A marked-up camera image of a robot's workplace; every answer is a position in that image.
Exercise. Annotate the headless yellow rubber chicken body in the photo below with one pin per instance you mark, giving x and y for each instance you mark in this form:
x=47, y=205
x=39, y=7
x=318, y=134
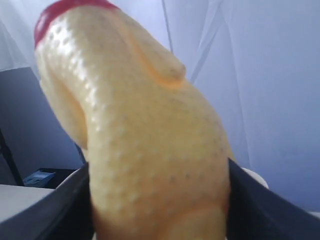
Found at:
x=157, y=151

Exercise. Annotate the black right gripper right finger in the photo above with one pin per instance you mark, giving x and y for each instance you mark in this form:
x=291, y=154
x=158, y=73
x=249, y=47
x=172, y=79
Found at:
x=257, y=213

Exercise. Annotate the blue box in background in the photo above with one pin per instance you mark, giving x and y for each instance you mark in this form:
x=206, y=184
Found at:
x=38, y=179

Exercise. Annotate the white backdrop curtain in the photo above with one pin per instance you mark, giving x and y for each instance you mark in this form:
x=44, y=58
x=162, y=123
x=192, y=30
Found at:
x=256, y=61

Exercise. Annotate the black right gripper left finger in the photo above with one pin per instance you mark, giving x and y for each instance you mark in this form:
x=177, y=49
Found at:
x=64, y=214

